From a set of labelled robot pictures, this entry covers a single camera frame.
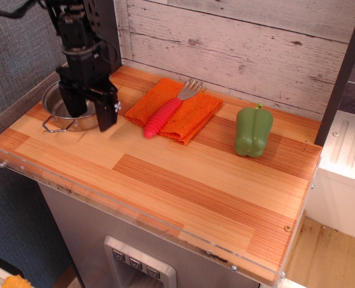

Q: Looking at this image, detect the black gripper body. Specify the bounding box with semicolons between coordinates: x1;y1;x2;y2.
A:
56;47;118;103

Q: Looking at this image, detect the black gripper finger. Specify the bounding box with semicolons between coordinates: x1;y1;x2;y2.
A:
94;99;118;132
59;83;87;118

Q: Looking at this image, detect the stainless steel pot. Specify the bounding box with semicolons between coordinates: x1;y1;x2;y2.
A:
41;82;99;133

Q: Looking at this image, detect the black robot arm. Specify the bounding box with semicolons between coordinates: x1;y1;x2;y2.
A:
45;1;121;131

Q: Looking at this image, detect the orange folded cloth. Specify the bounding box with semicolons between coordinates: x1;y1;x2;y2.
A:
125;77;223;145

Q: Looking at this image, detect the clear acrylic table guard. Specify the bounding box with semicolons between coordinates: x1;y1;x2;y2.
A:
0;137;321;287

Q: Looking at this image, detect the grey cabinet with dispenser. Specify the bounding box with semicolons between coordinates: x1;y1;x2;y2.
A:
39;184;259;287

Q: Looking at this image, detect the green bell pepper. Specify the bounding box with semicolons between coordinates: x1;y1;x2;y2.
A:
234;103;273;158

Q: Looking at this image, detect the yellow black object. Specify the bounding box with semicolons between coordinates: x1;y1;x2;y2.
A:
1;275;33;288

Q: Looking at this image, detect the white sink drainboard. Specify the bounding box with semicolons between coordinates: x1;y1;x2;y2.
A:
319;111;355;180

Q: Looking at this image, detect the dark left vertical post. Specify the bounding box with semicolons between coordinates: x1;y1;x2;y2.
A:
94;0;122;73

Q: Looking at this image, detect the dark vertical post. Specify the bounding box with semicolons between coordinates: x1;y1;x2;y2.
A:
314;27;355;146
94;0;122;73

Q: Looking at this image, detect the fork with pink handle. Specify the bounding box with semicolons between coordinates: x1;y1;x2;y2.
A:
144;79;203;139

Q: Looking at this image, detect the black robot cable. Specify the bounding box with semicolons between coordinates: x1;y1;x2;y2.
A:
0;0;46;19

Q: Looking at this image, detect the dark right vertical post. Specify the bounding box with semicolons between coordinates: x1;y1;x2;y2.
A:
314;27;355;146

